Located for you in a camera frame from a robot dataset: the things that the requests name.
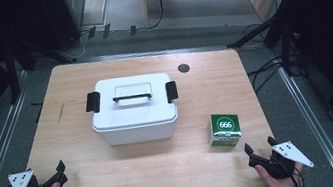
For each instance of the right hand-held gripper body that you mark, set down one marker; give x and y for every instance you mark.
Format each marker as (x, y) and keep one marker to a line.
(290, 155)

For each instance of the green cardboard box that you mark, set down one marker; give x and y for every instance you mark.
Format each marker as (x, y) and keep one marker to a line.
(224, 125)

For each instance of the white storage box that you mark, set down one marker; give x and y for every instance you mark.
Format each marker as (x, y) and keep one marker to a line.
(137, 134)

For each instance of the black metal stand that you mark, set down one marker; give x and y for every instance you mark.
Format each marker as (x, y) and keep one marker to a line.
(284, 37)
(12, 74)

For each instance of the black round table grommet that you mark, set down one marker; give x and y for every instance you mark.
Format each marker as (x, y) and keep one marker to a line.
(183, 68)

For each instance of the black cabinet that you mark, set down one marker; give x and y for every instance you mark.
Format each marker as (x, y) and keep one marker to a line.
(57, 16)

